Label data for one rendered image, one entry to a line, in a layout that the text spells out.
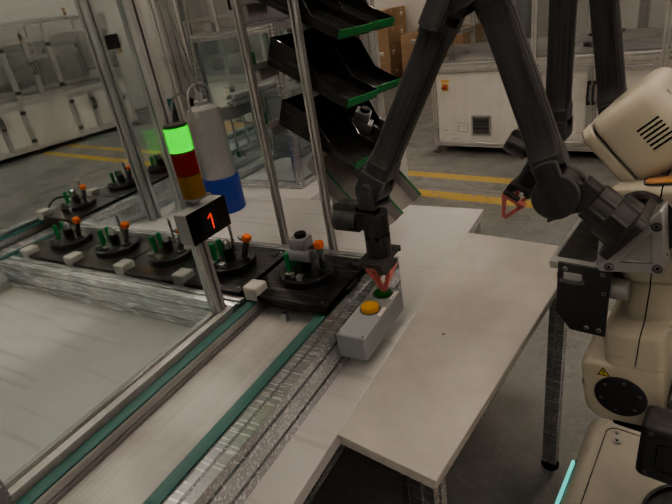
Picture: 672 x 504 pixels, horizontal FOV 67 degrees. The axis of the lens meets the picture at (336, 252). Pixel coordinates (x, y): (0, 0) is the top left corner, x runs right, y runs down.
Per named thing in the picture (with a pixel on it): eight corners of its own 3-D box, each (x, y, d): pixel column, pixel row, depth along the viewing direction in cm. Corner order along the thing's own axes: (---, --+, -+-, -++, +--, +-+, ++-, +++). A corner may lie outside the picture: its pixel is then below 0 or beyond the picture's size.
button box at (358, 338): (404, 309, 123) (402, 287, 120) (367, 362, 107) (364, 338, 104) (378, 305, 126) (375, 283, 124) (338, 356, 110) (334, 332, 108)
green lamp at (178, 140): (198, 147, 105) (192, 123, 103) (182, 154, 101) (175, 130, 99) (181, 147, 108) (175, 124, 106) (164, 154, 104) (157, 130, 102)
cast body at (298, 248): (319, 255, 128) (315, 230, 125) (310, 263, 125) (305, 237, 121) (292, 251, 132) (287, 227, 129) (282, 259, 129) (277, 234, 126)
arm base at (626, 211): (645, 229, 78) (658, 200, 86) (602, 195, 79) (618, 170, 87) (604, 262, 84) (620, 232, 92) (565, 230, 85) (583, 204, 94)
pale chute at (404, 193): (413, 202, 161) (421, 193, 157) (391, 217, 152) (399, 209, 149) (356, 138, 164) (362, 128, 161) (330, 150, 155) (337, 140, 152)
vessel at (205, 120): (243, 170, 215) (221, 78, 198) (221, 181, 204) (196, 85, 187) (218, 169, 221) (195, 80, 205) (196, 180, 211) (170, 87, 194)
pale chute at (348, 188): (395, 221, 149) (404, 212, 146) (370, 239, 141) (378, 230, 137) (334, 152, 153) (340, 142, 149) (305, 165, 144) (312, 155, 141)
